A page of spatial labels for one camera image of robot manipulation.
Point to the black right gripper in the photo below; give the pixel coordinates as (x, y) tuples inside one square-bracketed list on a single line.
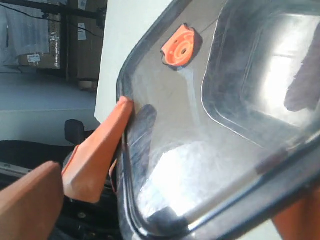
[(30, 207)]

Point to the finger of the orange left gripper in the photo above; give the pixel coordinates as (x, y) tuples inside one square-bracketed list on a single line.
[(301, 220)]

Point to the dark transparent lunch box lid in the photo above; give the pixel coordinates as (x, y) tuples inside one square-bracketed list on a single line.
[(171, 192)]

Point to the stainless steel lunch box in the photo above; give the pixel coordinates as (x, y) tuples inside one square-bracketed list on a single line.
[(261, 84)]

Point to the cardboard boxes on shelf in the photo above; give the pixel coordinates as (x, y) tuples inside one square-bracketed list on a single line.
[(75, 46)]

